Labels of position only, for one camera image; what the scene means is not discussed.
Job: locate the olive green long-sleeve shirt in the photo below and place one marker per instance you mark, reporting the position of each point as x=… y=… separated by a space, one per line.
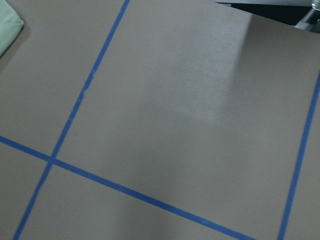
x=10 y=26

